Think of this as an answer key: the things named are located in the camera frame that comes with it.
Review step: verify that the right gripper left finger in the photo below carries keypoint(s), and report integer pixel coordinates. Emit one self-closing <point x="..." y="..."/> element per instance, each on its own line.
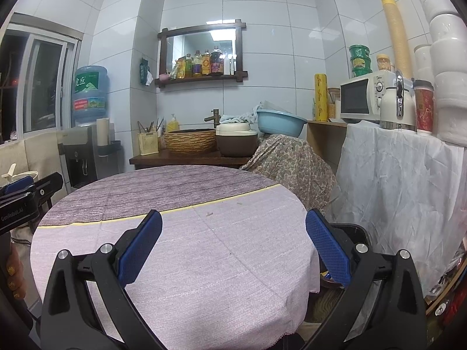
<point x="69" y="318"/>

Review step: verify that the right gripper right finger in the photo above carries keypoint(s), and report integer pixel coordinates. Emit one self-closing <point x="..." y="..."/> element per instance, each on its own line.
<point x="397" y="319"/>

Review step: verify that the black trash bin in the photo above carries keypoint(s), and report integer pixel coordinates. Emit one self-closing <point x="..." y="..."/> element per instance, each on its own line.
<point x="356" y="234"/>

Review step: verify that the water dispenser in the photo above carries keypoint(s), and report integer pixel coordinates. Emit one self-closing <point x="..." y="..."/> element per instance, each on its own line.
<point x="82" y="160"/>

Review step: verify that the white sheet cover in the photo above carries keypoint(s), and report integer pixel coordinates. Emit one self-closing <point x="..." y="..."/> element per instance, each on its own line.
<point x="408" y="191"/>

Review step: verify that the blue water jug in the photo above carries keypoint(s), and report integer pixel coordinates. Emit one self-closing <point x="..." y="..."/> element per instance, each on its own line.
<point x="90" y="96"/>

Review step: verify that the chopstick holder box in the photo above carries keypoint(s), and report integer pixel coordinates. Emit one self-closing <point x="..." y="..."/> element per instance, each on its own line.
<point x="150" y="141"/>

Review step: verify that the woven wicker basket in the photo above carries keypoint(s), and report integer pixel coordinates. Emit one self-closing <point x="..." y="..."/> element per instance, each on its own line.
<point x="190" y="141"/>

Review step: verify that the floral patterned cloth cover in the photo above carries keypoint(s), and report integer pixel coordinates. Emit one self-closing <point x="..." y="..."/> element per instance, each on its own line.
<point x="293" y="163"/>

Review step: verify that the wooden shelf cabinet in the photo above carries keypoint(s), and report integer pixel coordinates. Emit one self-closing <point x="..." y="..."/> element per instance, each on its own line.
<point x="327" y="139"/>

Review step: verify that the cream electric kettle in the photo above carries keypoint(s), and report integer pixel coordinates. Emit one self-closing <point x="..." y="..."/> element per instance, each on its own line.
<point x="398" y="108"/>

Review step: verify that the white microwave oven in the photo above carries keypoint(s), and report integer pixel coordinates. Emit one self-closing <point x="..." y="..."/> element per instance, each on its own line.
<point x="360" y="97"/>

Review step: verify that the light blue plastic basin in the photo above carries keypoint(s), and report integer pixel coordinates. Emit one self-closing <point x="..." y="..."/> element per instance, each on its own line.
<point x="279" y="122"/>

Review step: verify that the brown white rice cooker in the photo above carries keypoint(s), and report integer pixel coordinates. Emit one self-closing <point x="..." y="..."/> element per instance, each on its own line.
<point x="236" y="139"/>

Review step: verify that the red paper cup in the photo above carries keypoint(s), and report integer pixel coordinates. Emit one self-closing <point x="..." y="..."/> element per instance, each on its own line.
<point x="424" y="93"/>

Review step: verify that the yellow foil roll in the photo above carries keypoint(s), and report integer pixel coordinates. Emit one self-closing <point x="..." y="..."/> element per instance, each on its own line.
<point x="321" y="97"/>

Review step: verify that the green instant noodle cups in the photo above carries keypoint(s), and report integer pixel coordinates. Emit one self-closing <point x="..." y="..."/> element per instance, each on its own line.
<point x="360" y="60"/>

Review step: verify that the dark wooden framed mirror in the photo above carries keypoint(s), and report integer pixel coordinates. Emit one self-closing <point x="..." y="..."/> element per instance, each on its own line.
<point x="207" y="52"/>

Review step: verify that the tall beige paper cup stack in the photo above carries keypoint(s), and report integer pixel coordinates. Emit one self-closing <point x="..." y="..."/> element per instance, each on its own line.
<point x="402" y="58"/>

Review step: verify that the window frame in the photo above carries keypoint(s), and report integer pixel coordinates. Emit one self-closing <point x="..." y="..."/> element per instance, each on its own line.
<point x="38" y="61"/>

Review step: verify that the wall hung tissue pack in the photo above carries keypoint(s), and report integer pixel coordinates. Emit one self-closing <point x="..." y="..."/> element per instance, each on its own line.
<point x="146" y="77"/>

